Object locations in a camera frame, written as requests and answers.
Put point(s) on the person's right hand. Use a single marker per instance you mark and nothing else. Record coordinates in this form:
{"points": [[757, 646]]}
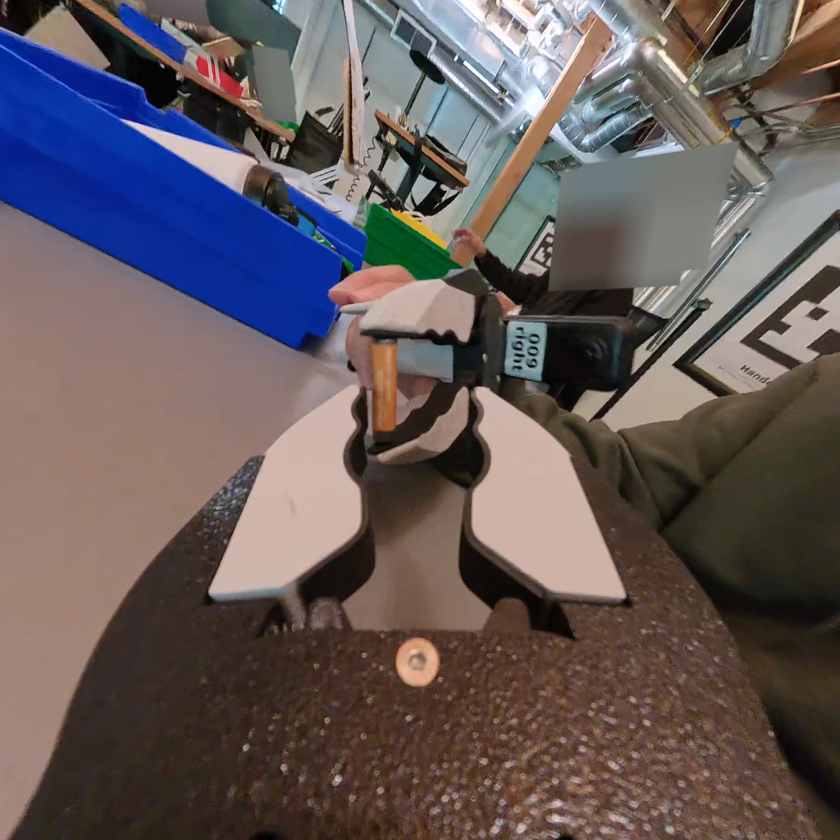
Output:
{"points": [[374, 285]]}

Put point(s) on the black floor lamp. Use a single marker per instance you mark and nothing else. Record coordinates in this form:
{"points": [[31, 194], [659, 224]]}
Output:
{"points": [[426, 62]]}

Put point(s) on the small black white poster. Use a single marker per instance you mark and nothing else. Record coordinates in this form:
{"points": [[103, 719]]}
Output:
{"points": [[538, 253]]}

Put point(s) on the red bin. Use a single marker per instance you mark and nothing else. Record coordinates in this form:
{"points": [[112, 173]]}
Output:
{"points": [[220, 79]]}

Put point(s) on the document stand with sheet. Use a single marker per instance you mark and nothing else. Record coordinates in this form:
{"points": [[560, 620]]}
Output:
{"points": [[356, 79]]}

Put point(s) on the framed black white poster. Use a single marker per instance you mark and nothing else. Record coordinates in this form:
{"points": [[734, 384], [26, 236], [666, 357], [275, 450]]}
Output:
{"points": [[787, 315]]}

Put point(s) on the black frame standing desk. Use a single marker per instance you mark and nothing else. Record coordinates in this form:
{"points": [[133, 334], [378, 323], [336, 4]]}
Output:
{"points": [[420, 148]]}

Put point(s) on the green plastic bin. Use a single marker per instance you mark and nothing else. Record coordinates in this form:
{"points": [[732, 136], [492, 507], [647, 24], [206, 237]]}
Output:
{"points": [[400, 249]]}

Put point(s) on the white bottle black cap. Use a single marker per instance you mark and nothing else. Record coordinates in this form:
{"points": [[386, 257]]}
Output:
{"points": [[197, 157]]}

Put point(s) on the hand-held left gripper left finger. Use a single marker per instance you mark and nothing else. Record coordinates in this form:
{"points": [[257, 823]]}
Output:
{"points": [[295, 518]]}

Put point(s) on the small blue bin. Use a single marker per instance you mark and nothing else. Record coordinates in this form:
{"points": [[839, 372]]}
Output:
{"points": [[151, 33]]}

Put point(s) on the orange black battery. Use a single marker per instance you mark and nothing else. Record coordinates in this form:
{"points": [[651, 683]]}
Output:
{"points": [[384, 387]]}

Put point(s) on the wooden post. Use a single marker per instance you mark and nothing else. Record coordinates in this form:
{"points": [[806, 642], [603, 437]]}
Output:
{"points": [[544, 124]]}

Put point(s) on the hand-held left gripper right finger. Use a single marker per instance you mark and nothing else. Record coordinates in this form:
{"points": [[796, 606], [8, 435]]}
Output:
{"points": [[544, 518]]}

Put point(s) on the wooden top work desk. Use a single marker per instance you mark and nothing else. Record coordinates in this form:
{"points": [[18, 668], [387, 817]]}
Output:
{"points": [[269, 126]]}

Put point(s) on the blue plastic bin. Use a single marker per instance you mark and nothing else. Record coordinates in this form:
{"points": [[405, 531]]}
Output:
{"points": [[164, 229]]}

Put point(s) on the black office chair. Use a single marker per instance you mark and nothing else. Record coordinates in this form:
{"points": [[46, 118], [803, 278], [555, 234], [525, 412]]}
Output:
{"points": [[315, 144]]}

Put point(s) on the yellow plastic bin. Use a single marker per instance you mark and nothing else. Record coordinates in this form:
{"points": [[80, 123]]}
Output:
{"points": [[433, 235]]}

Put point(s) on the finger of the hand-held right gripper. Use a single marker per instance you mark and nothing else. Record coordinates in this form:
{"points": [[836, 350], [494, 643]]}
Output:
{"points": [[420, 312], [433, 436]]}

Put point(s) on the silver ventilation ducts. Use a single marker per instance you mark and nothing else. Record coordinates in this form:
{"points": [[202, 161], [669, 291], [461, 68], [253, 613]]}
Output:
{"points": [[656, 72]]}

